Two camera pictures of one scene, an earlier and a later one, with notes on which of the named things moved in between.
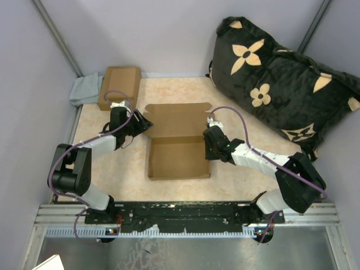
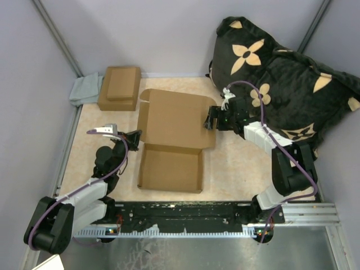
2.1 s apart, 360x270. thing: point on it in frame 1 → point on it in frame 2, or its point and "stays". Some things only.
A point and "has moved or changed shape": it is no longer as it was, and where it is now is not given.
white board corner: (54, 262) stays
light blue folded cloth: (86, 89) stays
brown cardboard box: (176, 147) has moved or changed shape
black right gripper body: (211, 151) → (225, 120)
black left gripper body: (129, 129) → (120, 149)
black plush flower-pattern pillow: (298, 99) stays
